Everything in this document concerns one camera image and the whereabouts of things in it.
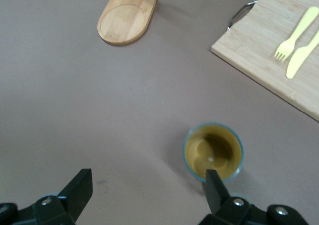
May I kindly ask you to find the wooden mug rack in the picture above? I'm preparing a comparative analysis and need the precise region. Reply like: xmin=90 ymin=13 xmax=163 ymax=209
xmin=97 ymin=0 xmax=158 ymax=46

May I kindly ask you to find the wooden cutting board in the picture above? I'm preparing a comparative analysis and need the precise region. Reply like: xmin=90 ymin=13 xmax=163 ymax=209
xmin=211 ymin=0 xmax=319 ymax=123

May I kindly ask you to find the dark teal cup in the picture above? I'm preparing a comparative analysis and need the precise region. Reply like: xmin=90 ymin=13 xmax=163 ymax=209
xmin=183 ymin=121 xmax=245 ymax=185

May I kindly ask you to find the yellow plastic knife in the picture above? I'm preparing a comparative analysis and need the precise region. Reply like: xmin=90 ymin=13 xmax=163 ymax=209
xmin=285 ymin=28 xmax=319 ymax=80

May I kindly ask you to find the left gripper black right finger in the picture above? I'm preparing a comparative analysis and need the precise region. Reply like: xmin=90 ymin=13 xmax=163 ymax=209
xmin=199 ymin=169 xmax=310 ymax=225

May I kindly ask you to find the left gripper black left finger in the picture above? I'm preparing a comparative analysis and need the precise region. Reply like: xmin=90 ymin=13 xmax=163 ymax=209
xmin=0 ymin=169 xmax=94 ymax=225

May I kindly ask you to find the brown table cover sheet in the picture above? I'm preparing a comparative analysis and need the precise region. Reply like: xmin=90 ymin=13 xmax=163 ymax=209
xmin=0 ymin=0 xmax=319 ymax=225

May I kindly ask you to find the yellow plastic fork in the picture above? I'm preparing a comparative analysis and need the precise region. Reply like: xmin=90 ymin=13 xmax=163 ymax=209
xmin=274 ymin=6 xmax=319 ymax=62

